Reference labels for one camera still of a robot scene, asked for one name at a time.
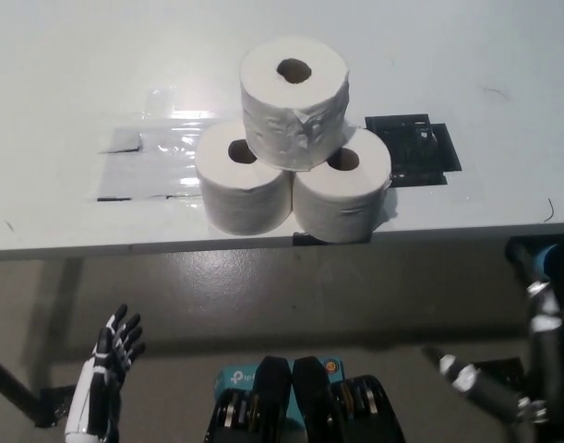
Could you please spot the blue round object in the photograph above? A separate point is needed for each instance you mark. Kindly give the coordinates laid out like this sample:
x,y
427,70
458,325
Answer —
x,y
544,263

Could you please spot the crumpled black floor tape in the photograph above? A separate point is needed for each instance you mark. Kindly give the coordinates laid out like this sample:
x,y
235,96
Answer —
x,y
503,367
53,406

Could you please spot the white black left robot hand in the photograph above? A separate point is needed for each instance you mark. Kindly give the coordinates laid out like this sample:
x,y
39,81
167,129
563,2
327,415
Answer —
x,y
101,355

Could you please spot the teal router box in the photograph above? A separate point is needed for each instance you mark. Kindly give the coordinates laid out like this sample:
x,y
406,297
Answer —
x,y
235,376

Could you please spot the smooth white toilet paper roll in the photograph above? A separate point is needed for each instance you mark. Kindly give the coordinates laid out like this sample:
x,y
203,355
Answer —
x,y
337,212
240,203

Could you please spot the black robot body blocks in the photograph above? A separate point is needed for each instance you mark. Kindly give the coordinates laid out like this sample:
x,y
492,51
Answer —
x,y
272,392

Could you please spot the wrinkled white toilet paper roll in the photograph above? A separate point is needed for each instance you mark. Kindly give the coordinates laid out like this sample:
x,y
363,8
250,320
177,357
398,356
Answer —
x,y
272,124

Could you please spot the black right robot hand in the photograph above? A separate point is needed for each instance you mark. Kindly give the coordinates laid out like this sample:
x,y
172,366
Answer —
x,y
547,360

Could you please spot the clear plastic tape sheet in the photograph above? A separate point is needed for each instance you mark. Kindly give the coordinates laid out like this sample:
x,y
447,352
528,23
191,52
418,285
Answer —
x,y
147,175

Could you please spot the thin black thread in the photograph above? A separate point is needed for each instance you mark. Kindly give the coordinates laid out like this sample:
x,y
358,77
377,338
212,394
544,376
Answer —
x,y
550,210

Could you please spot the small black tape strip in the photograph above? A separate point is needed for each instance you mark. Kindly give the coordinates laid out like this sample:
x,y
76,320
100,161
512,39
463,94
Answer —
x,y
304,238

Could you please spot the black tape patch on table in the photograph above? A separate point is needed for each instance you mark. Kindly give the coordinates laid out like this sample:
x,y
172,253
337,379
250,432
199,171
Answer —
x,y
420,152

